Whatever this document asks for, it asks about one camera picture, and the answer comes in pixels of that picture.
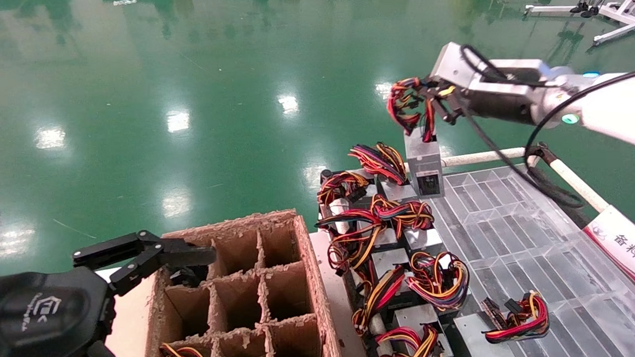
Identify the small white floor scrap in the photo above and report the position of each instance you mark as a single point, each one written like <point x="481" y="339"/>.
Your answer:
<point x="125" y="2"/>

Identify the clear plastic divider tray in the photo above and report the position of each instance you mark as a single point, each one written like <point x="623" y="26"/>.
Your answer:
<point x="532" y="244"/>

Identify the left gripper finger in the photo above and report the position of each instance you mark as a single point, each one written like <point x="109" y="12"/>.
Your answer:
<point x="188" y="256"/>
<point x="109" y="248"/>

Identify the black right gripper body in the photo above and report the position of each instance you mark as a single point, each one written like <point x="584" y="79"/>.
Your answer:
<point x="499" y="106"/>

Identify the white metal stand base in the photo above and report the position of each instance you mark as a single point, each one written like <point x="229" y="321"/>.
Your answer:
<point x="624" y="16"/>

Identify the black foam strip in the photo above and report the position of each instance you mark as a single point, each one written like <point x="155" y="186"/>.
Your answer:
<point x="575" y="216"/>

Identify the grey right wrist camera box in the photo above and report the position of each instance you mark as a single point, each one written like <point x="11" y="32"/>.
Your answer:
<point x="451" y="67"/>

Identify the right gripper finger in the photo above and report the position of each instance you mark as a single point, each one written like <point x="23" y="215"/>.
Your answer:
<point x="437" y="86"/>
<point x="449" y="110"/>

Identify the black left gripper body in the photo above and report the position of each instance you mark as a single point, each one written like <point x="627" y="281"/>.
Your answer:
<point x="27" y="316"/>

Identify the long white cart pipe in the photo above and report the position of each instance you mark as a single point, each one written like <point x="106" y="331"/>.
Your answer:
<point x="482" y="157"/>

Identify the brown cardboard divider box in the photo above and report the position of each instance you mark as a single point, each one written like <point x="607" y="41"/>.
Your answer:
<point x="313" y="294"/>

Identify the white sign with red print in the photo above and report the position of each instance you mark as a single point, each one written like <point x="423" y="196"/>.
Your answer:
<point x="621" y="242"/>

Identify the black pipe corner connector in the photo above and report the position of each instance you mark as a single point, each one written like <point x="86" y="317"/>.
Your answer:
<point x="541" y="150"/>

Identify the black stand wheels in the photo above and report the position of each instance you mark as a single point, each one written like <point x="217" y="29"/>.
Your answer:
<point x="587" y="13"/>

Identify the short white cart pipe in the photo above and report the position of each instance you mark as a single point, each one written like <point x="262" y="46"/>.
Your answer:
<point x="576" y="182"/>

